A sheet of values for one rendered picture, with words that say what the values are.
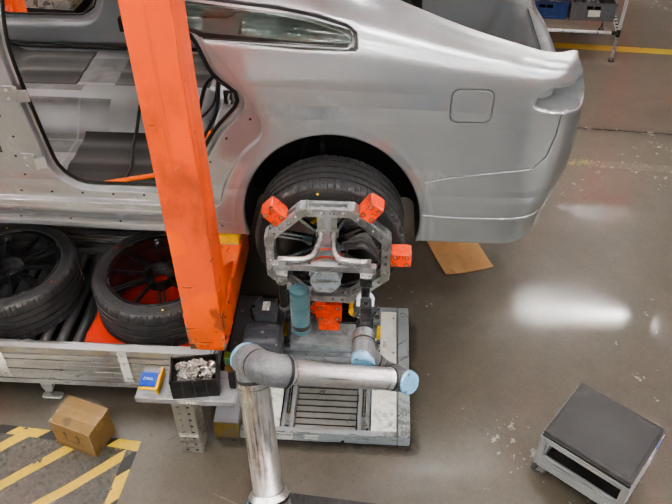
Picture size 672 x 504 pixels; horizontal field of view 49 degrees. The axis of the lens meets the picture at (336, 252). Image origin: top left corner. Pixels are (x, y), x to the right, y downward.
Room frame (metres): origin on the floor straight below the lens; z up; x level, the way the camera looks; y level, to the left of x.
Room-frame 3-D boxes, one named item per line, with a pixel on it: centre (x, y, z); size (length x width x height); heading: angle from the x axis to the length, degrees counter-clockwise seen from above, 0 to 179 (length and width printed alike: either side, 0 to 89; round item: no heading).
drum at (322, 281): (2.30, 0.04, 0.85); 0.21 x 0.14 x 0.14; 176
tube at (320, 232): (2.26, 0.14, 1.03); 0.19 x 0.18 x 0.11; 176
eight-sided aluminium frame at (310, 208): (2.37, 0.03, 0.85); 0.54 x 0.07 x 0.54; 86
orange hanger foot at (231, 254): (2.53, 0.53, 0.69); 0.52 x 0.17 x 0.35; 176
